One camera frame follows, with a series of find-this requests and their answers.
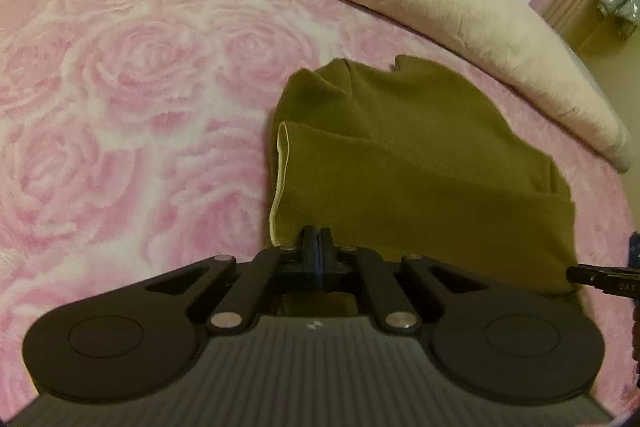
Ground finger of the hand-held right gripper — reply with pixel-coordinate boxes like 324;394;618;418
566;265;640;299

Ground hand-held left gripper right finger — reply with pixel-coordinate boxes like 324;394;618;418
318;227;505;337

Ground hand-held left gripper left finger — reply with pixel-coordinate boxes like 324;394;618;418
145;226;319;336

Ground olive green garment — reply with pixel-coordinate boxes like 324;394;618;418
269;55;583;317

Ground pink rose-patterned blanket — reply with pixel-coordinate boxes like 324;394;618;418
0;0;640;415

